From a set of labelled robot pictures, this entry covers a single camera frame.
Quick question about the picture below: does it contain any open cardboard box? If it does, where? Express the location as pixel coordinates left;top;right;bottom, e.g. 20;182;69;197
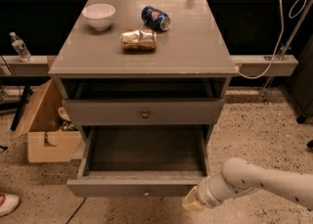
12;79;85;163

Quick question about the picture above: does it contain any grey top drawer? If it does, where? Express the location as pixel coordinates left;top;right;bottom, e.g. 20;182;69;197
63;99;224;125

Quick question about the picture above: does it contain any dark cabinet at right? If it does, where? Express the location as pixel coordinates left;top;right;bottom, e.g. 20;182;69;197
285;35;313;123

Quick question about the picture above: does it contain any black stand leg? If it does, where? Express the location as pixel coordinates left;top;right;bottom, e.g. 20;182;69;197
11;84;32;131

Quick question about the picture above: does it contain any clear plastic water bottle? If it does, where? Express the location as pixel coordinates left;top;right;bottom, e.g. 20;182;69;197
10;32;31;63

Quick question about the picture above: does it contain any white red sneaker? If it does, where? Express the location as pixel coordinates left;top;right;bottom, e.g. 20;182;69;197
0;193;21;217

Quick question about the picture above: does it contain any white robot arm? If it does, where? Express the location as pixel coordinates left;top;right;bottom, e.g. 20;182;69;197
182;157;313;211

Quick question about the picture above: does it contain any white ceramic bowl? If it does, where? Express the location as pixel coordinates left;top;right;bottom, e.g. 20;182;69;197
81;4;115;30

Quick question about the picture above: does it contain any blue soda can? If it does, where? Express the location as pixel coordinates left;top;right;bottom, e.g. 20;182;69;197
141;6;170;31

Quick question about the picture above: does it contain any crushed gold snack bag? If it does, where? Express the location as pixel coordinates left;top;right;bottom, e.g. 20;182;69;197
120;28;157;51

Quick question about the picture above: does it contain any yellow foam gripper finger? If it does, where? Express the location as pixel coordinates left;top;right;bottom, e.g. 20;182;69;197
182;186;203;211

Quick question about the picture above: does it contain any grey wooden drawer cabinet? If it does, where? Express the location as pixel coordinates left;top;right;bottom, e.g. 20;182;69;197
48;0;239;199

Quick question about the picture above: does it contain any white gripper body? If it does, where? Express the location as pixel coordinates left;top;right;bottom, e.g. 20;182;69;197
196;173;235;208

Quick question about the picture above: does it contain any grey drawer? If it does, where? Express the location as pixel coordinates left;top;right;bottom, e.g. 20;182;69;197
63;99;224;125
67;125;211;197

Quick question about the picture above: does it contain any black floor cable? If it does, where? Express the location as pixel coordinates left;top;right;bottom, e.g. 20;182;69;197
65;197;88;224

